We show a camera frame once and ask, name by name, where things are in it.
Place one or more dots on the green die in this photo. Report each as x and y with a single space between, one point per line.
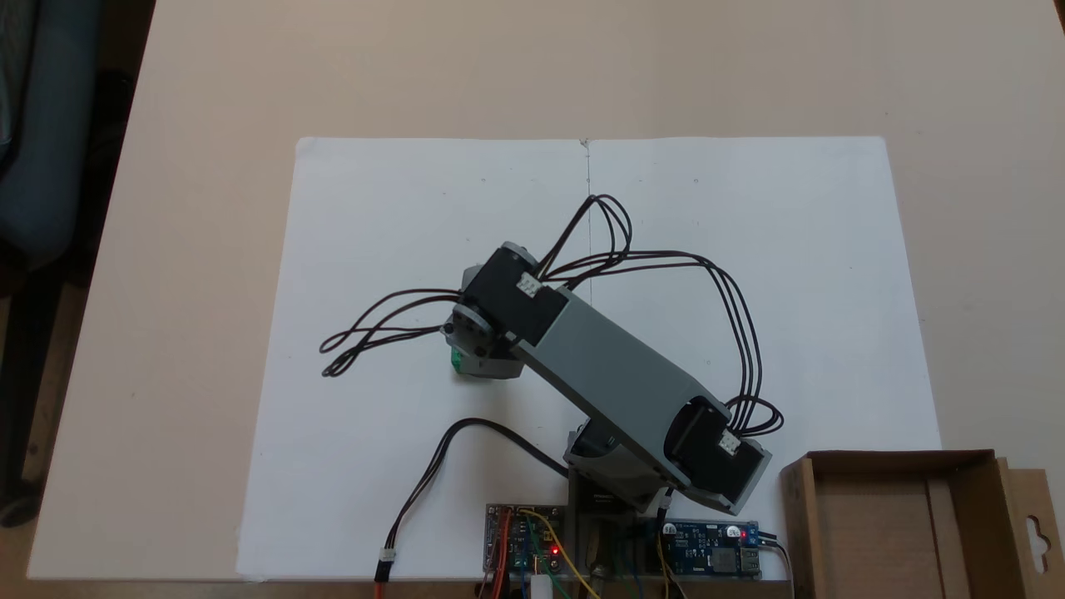
457 359

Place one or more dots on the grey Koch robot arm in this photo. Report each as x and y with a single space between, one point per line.
607 358

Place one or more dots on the white paper sheet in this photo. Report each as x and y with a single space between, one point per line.
374 249

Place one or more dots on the controller circuit board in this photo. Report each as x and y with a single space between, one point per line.
516 541

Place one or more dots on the white plug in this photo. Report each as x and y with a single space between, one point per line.
542 587

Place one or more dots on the blue power circuit board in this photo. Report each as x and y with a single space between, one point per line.
707 549

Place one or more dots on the brown cardboard box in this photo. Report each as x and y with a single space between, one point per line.
882 524

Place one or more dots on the blue office chair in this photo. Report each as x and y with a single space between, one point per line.
50 166

